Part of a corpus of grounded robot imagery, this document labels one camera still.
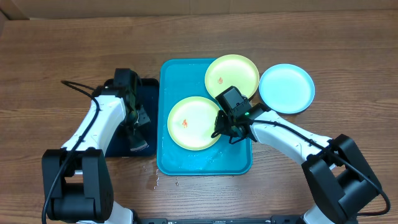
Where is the green scrub sponge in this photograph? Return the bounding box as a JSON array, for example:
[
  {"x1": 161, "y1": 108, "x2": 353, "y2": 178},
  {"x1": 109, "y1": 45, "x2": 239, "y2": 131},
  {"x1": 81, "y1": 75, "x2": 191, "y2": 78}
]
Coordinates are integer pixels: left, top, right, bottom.
[{"x1": 128, "y1": 132, "x2": 148, "y2": 152}]

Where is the yellow plate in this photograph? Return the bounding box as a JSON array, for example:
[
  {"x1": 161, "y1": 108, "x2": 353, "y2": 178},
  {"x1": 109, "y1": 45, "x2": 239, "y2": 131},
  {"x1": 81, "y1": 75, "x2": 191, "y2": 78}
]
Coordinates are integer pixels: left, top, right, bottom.
[
  {"x1": 167, "y1": 96, "x2": 220, "y2": 151},
  {"x1": 205, "y1": 54, "x2": 259, "y2": 98}
]

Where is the teal plastic tray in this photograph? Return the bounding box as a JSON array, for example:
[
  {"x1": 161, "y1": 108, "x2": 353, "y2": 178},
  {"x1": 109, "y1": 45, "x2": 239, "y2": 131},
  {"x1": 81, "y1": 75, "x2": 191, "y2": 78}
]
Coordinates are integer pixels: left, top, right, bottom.
[{"x1": 157, "y1": 58, "x2": 252, "y2": 175}]

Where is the light blue plate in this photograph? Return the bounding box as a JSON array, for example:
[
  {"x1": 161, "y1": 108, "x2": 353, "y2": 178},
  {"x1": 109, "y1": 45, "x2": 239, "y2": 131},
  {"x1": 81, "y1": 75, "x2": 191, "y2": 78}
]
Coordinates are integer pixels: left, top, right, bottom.
[{"x1": 259, "y1": 63, "x2": 315, "y2": 114}]

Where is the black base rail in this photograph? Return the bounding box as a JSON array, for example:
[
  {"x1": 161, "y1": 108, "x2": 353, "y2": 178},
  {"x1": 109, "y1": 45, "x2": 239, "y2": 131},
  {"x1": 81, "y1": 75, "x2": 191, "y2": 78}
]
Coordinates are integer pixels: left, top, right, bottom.
[{"x1": 133, "y1": 215, "x2": 305, "y2": 224}]

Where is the black plastic tray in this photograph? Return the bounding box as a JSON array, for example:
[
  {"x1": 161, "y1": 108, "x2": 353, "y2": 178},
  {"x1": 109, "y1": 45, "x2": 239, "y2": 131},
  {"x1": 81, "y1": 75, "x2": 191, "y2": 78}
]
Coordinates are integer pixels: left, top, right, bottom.
[{"x1": 105, "y1": 78, "x2": 159, "y2": 157}]

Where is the yellow plate bottom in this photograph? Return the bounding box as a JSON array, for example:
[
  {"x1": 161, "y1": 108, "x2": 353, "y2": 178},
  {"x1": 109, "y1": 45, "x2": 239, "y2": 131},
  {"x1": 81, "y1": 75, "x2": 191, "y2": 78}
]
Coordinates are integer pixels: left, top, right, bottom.
[{"x1": 167, "y1": 96, "x2": 220, "y2": 151}]

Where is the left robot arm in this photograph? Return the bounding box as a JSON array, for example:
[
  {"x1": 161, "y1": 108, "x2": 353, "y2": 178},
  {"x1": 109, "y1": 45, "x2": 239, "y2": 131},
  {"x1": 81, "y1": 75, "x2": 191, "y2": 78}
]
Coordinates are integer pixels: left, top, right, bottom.
[{"x1": 41, "y1": 85, "x2": 158, "y2": 223}]

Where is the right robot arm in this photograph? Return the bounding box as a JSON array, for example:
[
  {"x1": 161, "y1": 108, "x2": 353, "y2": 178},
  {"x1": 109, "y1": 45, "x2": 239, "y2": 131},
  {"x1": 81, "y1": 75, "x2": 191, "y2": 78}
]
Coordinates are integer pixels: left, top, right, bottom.
[{"x1": 212, "y1": 101, "x2": 391, "y2": 223}]

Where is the yellow plate top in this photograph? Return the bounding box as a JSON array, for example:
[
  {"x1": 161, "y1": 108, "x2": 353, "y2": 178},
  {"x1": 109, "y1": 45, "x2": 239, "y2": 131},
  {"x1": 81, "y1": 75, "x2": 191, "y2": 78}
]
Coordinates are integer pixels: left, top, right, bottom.
[{"x1": 205, "y1": 54, "x2": 259, "y2": 98}]

